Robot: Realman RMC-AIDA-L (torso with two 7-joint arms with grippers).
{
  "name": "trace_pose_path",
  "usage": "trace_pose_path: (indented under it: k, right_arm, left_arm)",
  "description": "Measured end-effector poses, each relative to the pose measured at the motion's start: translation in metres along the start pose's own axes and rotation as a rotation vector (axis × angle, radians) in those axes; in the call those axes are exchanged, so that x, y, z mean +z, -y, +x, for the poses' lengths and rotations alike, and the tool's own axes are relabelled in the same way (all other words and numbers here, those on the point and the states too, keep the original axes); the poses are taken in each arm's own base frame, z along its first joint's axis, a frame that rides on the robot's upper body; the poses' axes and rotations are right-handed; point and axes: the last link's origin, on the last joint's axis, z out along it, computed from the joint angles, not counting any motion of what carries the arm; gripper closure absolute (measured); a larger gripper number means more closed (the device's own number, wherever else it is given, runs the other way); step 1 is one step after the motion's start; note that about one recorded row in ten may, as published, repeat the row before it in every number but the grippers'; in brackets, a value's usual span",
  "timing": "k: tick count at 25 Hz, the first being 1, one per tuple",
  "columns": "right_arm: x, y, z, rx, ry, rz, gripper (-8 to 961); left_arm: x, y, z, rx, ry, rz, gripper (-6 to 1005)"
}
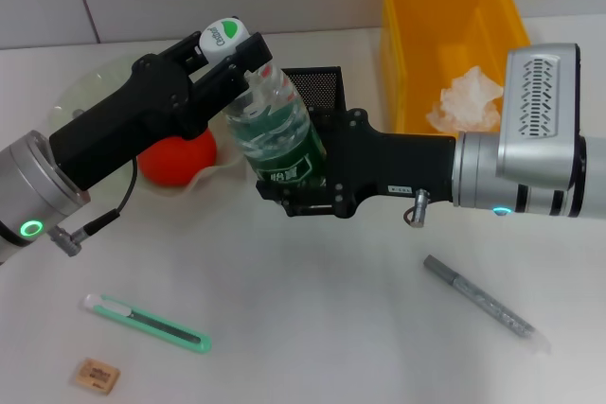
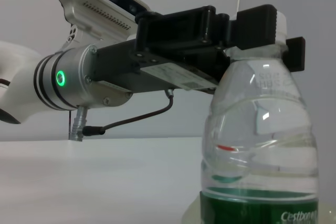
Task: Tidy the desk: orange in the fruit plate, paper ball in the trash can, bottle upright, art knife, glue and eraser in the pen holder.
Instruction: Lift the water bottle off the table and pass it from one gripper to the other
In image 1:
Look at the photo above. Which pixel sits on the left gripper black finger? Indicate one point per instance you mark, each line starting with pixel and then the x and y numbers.
pixel 251 54
pixel 187 51

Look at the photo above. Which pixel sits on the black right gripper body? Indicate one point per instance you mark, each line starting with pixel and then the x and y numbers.
pixel 402 163

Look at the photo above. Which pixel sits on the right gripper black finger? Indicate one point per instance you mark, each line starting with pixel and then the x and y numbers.
pixel 303 200
pixel 331 121

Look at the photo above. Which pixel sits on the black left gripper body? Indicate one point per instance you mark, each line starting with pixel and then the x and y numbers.
pixel 118 125

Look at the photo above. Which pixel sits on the clear green label water bottle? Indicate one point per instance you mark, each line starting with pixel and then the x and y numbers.
pixel 274 129

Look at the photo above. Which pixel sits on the red orange fruit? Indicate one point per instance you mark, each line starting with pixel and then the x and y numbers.
pixel 184 163

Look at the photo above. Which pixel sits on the white paper ball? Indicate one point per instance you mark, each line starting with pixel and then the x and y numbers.
pixel 466 101

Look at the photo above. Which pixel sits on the black mesh pen holder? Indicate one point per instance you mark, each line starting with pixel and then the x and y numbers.
pixel 322 87

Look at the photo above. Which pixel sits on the translucent green fruit plate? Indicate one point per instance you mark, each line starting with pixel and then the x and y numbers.
pixel 94 87

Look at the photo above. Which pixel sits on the grey glitter pen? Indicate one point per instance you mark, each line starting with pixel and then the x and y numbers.
pixel 478 297

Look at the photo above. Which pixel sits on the green white utility knife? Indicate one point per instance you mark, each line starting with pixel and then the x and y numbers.
pixel 156 326

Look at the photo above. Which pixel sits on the tan eraser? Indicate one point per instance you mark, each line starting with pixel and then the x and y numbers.
pixel 97 375

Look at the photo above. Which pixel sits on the silver right wrist connector plug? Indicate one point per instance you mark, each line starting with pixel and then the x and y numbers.
pixel 419 207

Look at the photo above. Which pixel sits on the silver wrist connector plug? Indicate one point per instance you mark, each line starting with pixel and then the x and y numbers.
pixel 419 207
pixel 61 239

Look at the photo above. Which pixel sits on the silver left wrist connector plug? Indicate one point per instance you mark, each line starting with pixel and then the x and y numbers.
pixel 61 239

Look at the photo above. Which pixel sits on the yellow plastic bin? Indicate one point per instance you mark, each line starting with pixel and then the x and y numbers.
pixel 426 11

